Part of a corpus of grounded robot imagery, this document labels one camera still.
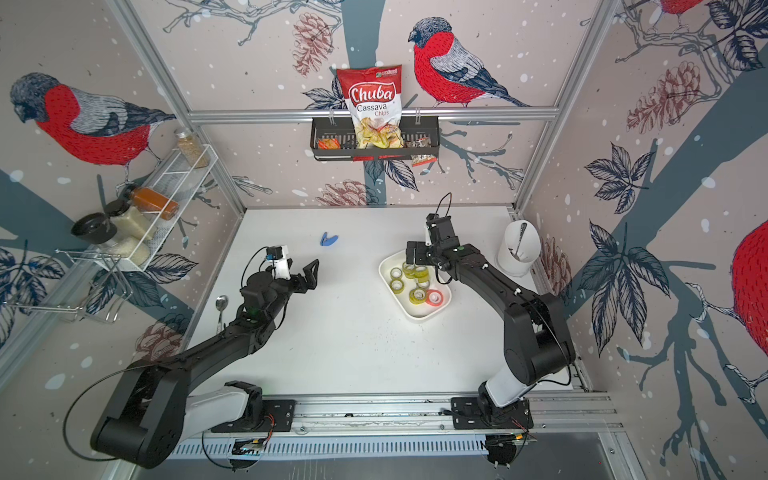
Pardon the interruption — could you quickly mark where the red tape roll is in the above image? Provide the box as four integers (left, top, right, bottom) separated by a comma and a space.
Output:
425, 289, 445, 308

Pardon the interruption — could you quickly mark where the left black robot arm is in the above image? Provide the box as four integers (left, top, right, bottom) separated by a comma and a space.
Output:
90, 247, 320, 468

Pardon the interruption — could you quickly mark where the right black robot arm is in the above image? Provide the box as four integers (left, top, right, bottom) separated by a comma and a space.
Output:
405, 212, 576, 425

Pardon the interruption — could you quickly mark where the blue tape dispenser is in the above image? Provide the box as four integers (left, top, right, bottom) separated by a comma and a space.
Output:
320, 232, 338, 247

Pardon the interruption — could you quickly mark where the white plastic storage box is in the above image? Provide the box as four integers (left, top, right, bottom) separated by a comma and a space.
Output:
378, 250, 452, 322

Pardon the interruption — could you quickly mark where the metal spoon on table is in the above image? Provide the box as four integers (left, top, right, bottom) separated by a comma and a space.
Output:
215, 295, 229, 334

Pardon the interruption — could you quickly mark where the spoon in holder cup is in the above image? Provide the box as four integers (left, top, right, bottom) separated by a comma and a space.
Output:
512, 221, 528, 260

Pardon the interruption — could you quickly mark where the white utensil holder cup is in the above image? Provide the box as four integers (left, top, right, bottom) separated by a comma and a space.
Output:
497, 220, 542, 277

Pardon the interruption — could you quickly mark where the orange sauce bottle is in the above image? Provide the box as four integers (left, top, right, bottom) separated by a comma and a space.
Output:
129, 187, 179, 220

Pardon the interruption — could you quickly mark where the clear jar on rack top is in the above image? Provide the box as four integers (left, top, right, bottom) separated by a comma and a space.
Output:
175, 128, 209, 169

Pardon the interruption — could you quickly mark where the Chuba cassava chips bag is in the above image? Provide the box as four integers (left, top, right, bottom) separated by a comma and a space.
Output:
336, 65, 405, 149

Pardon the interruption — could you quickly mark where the black lid spice jar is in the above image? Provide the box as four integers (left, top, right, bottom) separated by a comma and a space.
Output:
70, 212, 127, 250

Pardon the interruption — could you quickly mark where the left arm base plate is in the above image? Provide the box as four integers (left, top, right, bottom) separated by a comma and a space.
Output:
212, 399, 296, 434

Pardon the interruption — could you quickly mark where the black wire wall basket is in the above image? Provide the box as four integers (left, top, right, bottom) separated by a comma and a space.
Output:
310, 116, 440, 161

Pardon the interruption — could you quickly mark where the white wire spice rack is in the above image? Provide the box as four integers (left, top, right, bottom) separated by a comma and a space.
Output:
105, 144, 219, 272

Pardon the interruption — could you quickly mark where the chrome wire holder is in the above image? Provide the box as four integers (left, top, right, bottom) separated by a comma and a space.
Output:
1, 249, 135, 324

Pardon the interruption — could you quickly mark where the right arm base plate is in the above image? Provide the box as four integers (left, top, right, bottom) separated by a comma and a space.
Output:
443, 395, 534, 430

